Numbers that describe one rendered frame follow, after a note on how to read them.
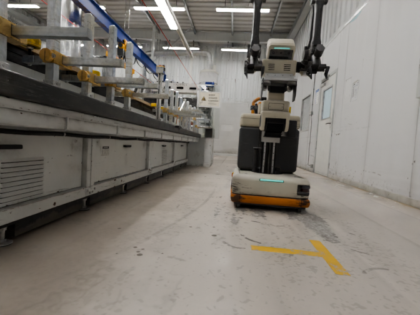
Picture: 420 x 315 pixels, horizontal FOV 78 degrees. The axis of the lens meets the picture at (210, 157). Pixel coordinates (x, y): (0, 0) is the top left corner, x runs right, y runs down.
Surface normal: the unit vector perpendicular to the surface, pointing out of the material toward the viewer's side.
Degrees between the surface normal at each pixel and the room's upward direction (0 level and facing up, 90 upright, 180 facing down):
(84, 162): 90
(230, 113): 90
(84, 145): 90
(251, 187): 90
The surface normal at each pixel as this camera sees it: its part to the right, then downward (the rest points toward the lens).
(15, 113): 0.99, 0.07
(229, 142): -0.09, 0.04
